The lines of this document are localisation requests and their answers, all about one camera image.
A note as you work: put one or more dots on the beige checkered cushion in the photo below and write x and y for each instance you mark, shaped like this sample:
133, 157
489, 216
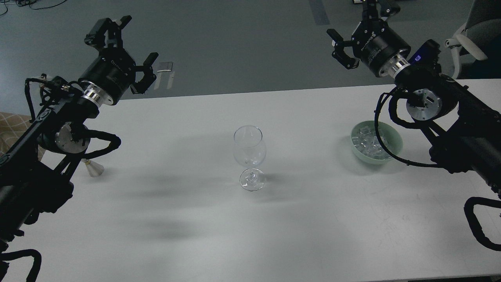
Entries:
12, 127

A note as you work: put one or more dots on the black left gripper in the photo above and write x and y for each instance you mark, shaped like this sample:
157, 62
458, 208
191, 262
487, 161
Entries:
114, 69

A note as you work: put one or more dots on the steel cocktail jigger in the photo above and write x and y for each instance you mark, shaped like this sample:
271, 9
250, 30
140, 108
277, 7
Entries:
94, 169

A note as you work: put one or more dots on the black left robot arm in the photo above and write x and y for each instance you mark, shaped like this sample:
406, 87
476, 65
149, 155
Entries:
36, 171

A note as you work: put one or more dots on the green bowl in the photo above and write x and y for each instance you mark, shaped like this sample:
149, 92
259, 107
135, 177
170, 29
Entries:
389, 137

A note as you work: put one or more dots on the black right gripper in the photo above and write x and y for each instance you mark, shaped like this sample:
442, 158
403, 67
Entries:
375, 42

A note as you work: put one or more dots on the clear ice cubes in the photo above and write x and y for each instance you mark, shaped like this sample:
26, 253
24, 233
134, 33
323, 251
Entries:
365, 141

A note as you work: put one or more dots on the clear wine glass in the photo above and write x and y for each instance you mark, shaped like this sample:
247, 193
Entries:
249, 151

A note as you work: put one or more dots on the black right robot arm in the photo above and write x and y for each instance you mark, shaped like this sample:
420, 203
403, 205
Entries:
463, 131

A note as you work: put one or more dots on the white grey office chair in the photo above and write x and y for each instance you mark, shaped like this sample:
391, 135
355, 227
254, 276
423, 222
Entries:
475, 46

